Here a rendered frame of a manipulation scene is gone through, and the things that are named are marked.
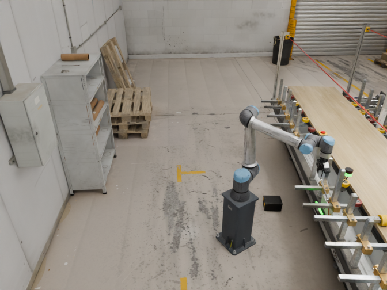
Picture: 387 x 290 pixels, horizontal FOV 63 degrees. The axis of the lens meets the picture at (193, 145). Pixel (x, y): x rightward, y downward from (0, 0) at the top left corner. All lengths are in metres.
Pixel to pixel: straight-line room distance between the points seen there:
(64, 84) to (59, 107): 0.27
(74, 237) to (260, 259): 1.97
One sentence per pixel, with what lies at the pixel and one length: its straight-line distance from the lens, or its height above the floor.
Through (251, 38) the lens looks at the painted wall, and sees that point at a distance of 10.03.
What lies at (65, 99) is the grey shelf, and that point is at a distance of 3.61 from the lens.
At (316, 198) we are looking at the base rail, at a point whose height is 0.70.
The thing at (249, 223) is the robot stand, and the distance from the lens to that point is 3.26.
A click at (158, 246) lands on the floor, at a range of 3.44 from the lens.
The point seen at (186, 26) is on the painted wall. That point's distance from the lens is 9.70.
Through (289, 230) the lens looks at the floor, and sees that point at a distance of 3.72.
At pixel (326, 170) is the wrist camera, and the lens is 2.73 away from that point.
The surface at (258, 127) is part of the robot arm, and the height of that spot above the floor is 1.37.
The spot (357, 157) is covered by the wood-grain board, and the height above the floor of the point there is 0.90.
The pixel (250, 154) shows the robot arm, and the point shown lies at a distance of 2.96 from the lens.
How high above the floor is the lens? 2.56
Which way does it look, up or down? 31 degrees down
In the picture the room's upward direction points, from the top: straight up
